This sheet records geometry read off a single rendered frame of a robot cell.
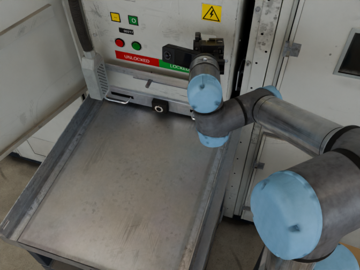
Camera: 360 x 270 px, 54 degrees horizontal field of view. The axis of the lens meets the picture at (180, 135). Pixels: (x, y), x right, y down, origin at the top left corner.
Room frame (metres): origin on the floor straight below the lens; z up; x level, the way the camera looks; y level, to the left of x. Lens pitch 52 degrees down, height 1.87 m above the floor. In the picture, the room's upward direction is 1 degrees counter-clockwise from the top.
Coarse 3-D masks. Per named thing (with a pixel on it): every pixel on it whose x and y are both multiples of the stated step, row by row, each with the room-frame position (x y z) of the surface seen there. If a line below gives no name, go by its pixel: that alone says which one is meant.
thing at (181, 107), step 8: (112, 88) 0.98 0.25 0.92; (120, 88) 0.98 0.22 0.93; (112, 96) 0.99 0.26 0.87; (120, 96) 0.97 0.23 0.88; (128, 96) 0.96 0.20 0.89; (136, 96) 0.95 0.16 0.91; (144, 96) 0.94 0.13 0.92; (152, 96) 0.93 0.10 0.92; (160, 96) 0.93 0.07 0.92; (144, 104) 0.94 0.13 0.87; (168, 104) 0.91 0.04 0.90; (176, 104) 0.90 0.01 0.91; (184, 104) 0.89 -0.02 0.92; (176, 112) 0.90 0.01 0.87; (184, 112) 0.89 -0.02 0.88
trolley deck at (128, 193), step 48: (96, 144) 0.77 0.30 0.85; (144, 144) 0.77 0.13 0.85; (192, 144) 0.76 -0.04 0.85; (48, 192) 0.58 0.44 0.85; (96, 192) 0.58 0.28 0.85; (144, 192) 0.57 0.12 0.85; (192, 192) 0.57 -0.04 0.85; (48, 240) 0.42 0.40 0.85; (96, 240) 0.41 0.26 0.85; (144, 240) 0.41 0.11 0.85
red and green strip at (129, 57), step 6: (120, 54) 0.98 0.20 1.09; (126, 54) 0.97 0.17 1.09; (132, 54) 0.96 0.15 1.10; (126, 60) 0.97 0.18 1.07; (132, 60) 0.96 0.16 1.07; (138, 60) 0.95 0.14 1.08; (144, 60) 0.95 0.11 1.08; (150, 60) 0.94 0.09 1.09; (156, 60) 0.93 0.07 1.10; (162, 66) 0.93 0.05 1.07; (168, 66) 0.92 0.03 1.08; (174, 66) 0.91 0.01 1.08; (180, 66) 0.90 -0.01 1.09; (186, 72) 0.90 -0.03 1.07
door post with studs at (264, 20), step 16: (256, 0) 0.89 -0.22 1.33; (272, 0) 0.87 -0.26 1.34; (256, 16) 0.89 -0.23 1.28; (272, 16) 0.87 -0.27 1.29; (256, 32) 0.89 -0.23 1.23; (272, 32) 0.87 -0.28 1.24; (256, 48) 0.88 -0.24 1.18; (256, 64) 0.88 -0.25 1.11; (256, 80) 0.87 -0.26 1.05; (240, 144) 0.88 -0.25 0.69; (240, 160) 0.87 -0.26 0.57; (240, 176) 0.87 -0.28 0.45
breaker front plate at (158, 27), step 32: (96, 0) 0.99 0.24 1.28; (160, 0) 0.92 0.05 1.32; (192, 0) 0.89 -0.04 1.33; (224, 0) 0.86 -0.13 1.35; (96, 32) 1.00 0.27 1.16; (160, 32) 0.93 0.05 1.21; (192, 32) 0.89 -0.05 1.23; (224, 32) 0.86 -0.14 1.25; (128, 64) 0.97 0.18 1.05; (224, 96) 0.85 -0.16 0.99
